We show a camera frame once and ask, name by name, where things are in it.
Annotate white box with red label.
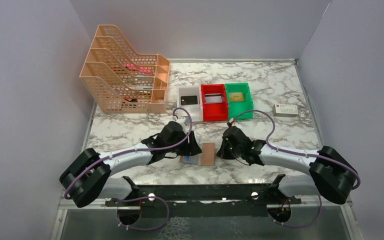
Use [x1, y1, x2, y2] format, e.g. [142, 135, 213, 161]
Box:
[273, 103, 299, 117]

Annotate green plastic bin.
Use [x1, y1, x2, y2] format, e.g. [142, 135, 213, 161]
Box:
[224, 82, 254, 119]

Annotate peach plastic file organizer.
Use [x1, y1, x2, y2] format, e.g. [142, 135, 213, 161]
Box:
[79, 24, 170, 114]

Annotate white card in red bin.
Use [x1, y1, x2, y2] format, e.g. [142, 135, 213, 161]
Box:
[204, 94, 223, 104]

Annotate pink items in organizer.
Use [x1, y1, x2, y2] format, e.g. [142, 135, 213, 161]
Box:
[124, 63, 152, 74]

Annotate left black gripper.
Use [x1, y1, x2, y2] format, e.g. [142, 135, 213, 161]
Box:
[166, 131, 202, 156]

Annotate red plastic bin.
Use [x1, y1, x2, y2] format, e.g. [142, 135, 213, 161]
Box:
[200, 84, 229, 122]

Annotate light blue credit card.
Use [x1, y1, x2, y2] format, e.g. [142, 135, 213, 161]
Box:
[182, 156, 200, 165]

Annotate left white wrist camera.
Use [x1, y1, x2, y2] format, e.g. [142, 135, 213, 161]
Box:
[176, 117, 191, 128]

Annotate white plastic bin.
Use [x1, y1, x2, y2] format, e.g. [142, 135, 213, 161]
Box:
[176, 85, 204, 123]

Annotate aluminium frame rail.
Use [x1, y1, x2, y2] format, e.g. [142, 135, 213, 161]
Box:
[57, 183, 354, 210]

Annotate red black stamp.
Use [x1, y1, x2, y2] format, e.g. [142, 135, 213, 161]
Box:
[125, 98, 139, 103]

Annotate black credit card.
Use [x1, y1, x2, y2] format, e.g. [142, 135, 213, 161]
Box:
[180, 95, 199, 106]

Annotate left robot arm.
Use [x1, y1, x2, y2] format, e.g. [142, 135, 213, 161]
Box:
[59, 119, 202, 208]

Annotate gold card in green bin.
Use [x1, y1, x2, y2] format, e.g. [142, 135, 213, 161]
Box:
[229, 92, 245, 102]

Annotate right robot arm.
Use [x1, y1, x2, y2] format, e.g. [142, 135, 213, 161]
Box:
[216, 126, 358, 205]

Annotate black mounting rail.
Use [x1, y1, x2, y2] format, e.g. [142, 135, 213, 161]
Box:
[105, 174, 301, 218]

